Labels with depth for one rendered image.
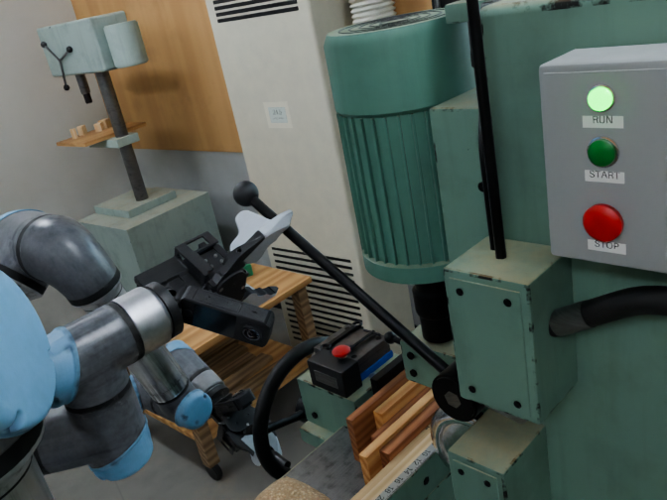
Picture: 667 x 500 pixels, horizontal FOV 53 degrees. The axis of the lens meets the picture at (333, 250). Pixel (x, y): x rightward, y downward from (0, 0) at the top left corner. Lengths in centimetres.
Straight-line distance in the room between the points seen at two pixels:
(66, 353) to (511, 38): 53
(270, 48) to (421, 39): 176
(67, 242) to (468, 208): 67
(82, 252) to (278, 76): 148
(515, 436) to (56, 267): 75
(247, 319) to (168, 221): 239
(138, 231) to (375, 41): 243
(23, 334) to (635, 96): 44
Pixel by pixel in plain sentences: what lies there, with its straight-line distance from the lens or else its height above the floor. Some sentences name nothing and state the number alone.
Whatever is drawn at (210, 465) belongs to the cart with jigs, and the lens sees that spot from 247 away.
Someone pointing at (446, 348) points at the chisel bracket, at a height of 107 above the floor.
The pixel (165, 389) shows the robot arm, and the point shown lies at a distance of 129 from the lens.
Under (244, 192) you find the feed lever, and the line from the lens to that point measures 88.
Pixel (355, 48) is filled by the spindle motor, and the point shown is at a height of 149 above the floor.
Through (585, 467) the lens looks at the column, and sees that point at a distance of 80.
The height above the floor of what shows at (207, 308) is 124.
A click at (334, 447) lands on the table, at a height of 90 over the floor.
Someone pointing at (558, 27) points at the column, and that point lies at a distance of 60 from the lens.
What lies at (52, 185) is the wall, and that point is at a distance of 392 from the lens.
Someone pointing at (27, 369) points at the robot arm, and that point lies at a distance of 47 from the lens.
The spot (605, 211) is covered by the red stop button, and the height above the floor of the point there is 137.
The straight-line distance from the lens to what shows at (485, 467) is 74.
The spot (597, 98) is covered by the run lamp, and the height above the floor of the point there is 146.
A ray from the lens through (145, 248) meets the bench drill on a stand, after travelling 311.
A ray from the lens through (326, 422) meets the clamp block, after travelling 115.
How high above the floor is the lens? 157
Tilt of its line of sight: 23 degrees down
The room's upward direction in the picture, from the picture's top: 12 degrees counter-clockwise
